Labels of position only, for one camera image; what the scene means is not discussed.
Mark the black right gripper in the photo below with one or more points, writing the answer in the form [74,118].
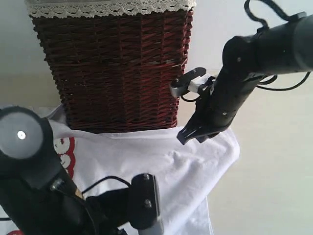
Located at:
[213,114]

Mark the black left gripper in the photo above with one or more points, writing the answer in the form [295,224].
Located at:
[111,210]

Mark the white t-shirt with red lettering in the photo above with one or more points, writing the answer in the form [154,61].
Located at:
[185,173]

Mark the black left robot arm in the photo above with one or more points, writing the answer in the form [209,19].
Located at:
[37,191]

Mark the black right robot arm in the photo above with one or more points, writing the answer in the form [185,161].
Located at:
[287,48]

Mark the dark red wicker basket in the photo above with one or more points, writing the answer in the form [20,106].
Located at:
[113,73]

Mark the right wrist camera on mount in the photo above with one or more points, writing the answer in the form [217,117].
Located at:
[195,81]

